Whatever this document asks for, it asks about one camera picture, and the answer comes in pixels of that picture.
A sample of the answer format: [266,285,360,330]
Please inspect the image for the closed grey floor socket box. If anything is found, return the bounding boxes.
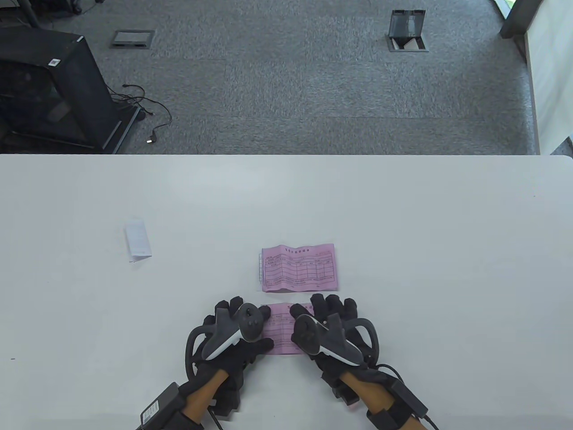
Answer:
[110,30,156,49]

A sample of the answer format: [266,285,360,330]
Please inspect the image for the pink invoice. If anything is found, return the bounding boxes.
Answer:
[261,243,339,294]
[260,302,316,356]

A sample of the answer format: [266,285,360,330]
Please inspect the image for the black forearm battery box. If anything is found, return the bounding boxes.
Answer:
[140,382,184,428]
[389,374,429,417]

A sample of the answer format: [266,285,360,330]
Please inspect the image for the open grey floor socket box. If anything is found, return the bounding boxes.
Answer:
[386,10,429,53]

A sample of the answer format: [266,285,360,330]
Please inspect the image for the dark furniture base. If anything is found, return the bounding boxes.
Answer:
[0,0,106,28]

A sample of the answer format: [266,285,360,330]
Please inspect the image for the person's left forearm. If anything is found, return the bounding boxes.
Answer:
[181,367,229,424]

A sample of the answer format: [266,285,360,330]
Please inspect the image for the grey tracking controller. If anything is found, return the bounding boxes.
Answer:
[292,314,381,366]
[186,302,265,377]

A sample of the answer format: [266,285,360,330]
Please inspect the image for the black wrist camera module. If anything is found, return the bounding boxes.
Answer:
[210,372,244,415]
[334,376,362,406]

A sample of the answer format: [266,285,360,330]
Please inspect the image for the person's right forearm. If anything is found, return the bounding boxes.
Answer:
[340,372,426,430]

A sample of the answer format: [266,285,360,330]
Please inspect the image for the person's left hand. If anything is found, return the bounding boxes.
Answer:
[190,296,274,386]

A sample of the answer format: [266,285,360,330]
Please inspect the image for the black forearm strap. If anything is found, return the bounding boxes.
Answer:
[170,410,204,430]
[367,403,412,430]

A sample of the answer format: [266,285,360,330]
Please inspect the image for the white partition panel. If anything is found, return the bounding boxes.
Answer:
[524,0,573,155]

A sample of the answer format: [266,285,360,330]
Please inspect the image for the dark grey post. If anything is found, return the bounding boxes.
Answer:
[499,0,544,39]

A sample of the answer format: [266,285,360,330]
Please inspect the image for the black equipment cabinet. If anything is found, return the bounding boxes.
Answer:
[0,25,140,154]

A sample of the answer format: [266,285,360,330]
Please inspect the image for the black floor cable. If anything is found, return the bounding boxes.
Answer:
[107,83,173,145]

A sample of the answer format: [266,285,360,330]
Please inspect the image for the person's right hand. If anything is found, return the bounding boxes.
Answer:
[290,293,386,381]

